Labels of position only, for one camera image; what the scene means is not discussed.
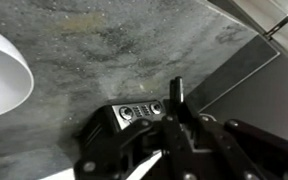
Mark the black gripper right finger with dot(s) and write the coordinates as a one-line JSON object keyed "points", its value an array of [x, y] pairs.
{"points": [[250, 146]]}

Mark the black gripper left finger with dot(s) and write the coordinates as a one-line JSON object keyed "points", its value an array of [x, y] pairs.
{"points": [[140, 143]]}

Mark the white bowl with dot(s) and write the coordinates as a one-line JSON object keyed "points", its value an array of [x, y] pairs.
{"points": [[2, 80]]}

